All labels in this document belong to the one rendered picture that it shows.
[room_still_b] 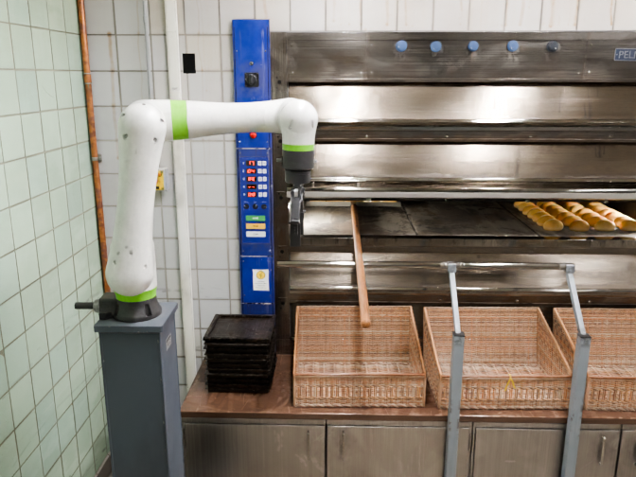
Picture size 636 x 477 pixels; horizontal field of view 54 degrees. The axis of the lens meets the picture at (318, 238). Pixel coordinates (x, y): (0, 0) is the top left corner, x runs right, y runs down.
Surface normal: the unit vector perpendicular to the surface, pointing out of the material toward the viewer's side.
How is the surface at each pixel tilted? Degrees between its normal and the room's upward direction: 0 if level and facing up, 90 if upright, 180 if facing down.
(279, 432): 91
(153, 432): 90
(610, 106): 70
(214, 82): 90
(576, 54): 90
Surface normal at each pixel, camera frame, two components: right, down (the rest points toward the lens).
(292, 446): -0.03, 0.25
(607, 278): -0.03, -0.09
